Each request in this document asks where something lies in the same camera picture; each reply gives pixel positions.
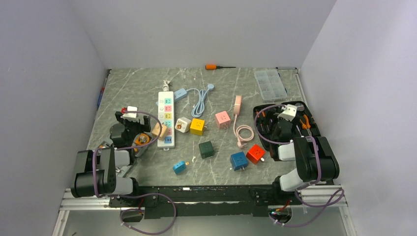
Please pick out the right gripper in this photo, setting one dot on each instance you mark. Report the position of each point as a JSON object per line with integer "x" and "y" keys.
{"x": 292, "y": 128}

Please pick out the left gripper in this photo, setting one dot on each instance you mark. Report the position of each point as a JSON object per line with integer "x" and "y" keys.
{"x": 141, "y": 128}

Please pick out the orange cube adapter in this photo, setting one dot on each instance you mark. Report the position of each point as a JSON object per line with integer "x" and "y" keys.
{"x": 160, "y": 130}

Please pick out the black tool case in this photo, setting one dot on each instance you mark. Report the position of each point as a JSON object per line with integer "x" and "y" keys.
{"x": 265, "y": 117}

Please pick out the grey tool case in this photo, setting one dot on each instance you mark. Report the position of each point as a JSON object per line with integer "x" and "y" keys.
{"x": 124, "y": 161}

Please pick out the red cube adapter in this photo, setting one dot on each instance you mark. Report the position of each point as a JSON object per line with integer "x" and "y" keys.
{"x": 256, "y": 154}

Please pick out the white power strip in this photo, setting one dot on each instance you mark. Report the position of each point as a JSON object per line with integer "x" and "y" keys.
{"x": 166, "y": 116}

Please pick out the clear plastic organizer box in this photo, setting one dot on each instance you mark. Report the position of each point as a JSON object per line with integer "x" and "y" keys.
{"x": 270, "y": 85}

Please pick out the white and blue cube adapter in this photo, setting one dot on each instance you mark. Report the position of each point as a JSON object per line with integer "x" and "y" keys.
{"x": 183, "y": 124}

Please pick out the dark blue cube adapter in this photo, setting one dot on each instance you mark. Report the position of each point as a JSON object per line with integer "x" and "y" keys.
{"x": 238, "y": 161}

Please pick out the pink round cable reel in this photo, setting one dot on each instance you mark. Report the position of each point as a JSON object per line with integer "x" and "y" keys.
{"x": 237, "y": 105}

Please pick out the pink cube socket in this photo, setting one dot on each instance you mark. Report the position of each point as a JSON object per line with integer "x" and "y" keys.
{"x": 222, "y": 120}

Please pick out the yellow cube adapter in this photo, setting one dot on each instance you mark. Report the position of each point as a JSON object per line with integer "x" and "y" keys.
{"x": 197, "y": 126}

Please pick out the dark green cube adapter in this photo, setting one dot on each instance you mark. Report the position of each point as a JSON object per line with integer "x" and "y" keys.
{"x": 206, "y": 149}

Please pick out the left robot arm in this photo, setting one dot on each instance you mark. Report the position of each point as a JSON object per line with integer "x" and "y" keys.
{"x": 95, "y": 171}

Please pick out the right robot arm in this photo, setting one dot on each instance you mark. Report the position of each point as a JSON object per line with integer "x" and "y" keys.
{"x": 314, "y": 159}

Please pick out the blue red pen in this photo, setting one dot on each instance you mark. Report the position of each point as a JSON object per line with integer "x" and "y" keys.
{"x": 101, "y": 93}

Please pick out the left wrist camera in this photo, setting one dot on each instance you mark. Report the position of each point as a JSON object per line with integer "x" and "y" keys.
{"x": 130, "y": 113}

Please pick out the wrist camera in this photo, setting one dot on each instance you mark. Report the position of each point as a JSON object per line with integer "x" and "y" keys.
{"x": 130, "y": 113}
{"x": 288, "y": 112}

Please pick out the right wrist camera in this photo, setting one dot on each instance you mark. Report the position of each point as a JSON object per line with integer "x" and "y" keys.
{"x": 288, "y": 112}

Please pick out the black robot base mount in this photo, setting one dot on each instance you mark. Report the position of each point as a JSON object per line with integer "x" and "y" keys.
{"x": 208, "y": 200}

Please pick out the orange handled screwdriver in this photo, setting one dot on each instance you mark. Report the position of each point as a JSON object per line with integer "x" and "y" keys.
{"x": 215, "y": 67}

